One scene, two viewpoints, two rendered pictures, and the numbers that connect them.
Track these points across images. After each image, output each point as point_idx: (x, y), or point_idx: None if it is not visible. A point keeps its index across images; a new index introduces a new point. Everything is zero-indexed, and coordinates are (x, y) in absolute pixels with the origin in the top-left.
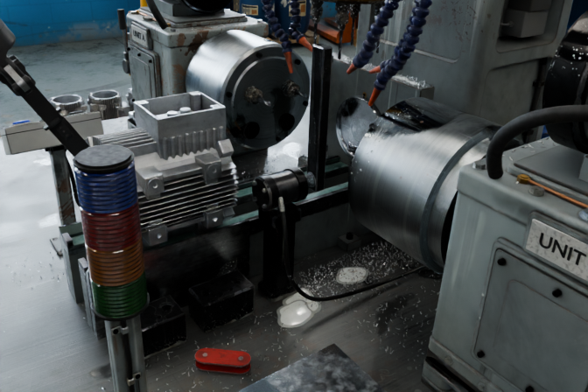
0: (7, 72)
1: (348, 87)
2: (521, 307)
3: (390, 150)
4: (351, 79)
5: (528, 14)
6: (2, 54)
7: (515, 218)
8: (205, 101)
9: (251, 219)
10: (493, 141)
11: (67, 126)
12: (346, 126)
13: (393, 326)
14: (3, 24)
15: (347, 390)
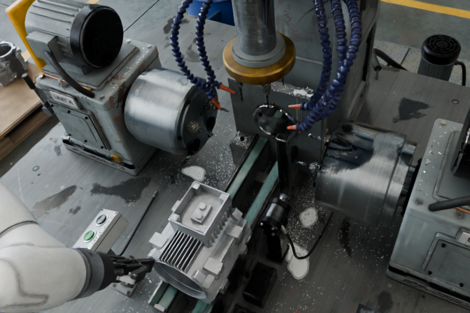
0: (119, 279)
1: (258, 98)
2: (456, 260)
3: (344, 182)
4: (259, 93)
5: (364, 10)
6: (113, 275)
7: (450, 228)
8: (205, 188)
9: (252, 228)
10: (440, 208)
11: (143, 263)
12: (263, 120)
13: (352, 246)
14: (101, 255)
15: None
